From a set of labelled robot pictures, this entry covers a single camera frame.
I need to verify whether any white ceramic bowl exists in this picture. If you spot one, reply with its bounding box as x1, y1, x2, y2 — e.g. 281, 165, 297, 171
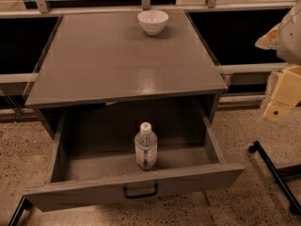
137, 9, 169, 36

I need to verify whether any grey open top drawer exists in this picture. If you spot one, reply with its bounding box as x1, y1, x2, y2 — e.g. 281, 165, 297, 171
24, 98, 244, 211

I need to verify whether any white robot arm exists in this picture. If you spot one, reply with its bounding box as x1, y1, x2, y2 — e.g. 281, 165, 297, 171
255, 0, 301, 122

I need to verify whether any clear plastic water bottle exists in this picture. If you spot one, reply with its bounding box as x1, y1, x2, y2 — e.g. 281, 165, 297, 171
135, 121, 158, 170

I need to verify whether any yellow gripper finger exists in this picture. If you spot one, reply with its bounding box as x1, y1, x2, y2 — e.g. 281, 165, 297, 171
262, 65, 301, 122
255, 24, 279, 50

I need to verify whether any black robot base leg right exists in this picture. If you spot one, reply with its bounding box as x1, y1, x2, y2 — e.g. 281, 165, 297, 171
248, 141, 301, 216

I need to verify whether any grey cabinet with counter top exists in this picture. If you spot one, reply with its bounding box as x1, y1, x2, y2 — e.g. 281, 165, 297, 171
22, 8, 230, 139

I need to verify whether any black drawer handle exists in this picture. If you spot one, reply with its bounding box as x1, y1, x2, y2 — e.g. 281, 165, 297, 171
123, 183, 159, 200

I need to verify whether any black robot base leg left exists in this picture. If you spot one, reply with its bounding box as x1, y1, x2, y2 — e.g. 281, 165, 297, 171
8, 197, 33, 226

